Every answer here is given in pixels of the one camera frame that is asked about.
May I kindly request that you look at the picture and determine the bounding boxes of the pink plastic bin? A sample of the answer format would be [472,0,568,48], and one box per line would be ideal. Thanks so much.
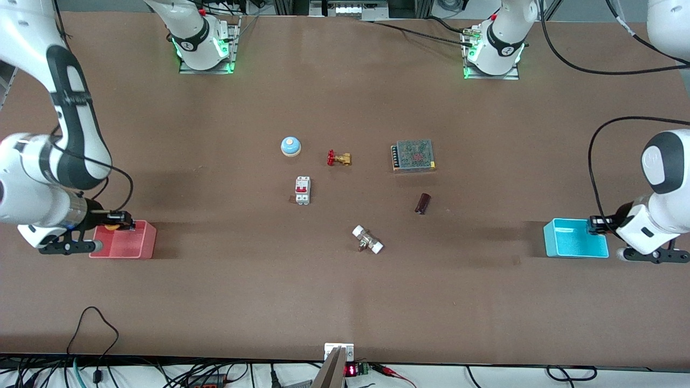
[89,220,157,260]

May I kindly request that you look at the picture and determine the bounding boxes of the cyan plastic bin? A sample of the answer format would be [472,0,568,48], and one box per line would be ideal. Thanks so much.
[543,218,610,259]

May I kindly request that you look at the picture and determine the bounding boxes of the red black device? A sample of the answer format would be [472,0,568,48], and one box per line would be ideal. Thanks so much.
[186,373,230,388]

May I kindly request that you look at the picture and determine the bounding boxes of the metal mesh power supply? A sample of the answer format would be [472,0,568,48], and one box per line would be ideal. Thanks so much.
[391,140,437,173]

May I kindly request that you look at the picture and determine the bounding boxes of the metal fitting white ends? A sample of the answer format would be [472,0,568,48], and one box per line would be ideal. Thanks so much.
[352,225,384,254]

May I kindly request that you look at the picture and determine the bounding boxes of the red clip lead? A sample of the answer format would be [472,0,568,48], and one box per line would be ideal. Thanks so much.
[372,364,417,388]

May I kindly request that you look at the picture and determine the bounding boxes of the grey metal bar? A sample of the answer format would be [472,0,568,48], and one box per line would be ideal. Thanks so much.
[312,348,346,388]

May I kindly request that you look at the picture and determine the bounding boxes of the white mounting plate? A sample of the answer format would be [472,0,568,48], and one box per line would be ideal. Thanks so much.
[324,343,355,362]

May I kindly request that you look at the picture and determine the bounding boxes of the metal device white connector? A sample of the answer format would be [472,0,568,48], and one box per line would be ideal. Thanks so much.
[310,0,390,21]

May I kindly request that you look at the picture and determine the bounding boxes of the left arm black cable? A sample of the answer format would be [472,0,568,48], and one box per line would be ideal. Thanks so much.
[539,0,690,233]

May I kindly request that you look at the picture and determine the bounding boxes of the black looped table cable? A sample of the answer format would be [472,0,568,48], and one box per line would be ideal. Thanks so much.
[66,306,120,372]

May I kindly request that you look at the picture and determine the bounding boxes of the black coiled cable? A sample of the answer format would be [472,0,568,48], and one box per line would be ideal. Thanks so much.
[546,365,598,382]

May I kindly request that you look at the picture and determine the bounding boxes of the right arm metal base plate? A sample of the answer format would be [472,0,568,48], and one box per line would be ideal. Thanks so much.
[179,16,241,75]

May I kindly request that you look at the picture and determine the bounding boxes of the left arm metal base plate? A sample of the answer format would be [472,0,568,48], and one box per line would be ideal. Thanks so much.
[463,24,520,80]

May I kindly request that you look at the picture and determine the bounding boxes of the black cable to arm base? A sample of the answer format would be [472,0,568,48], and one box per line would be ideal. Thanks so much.
[358,19,475,48]

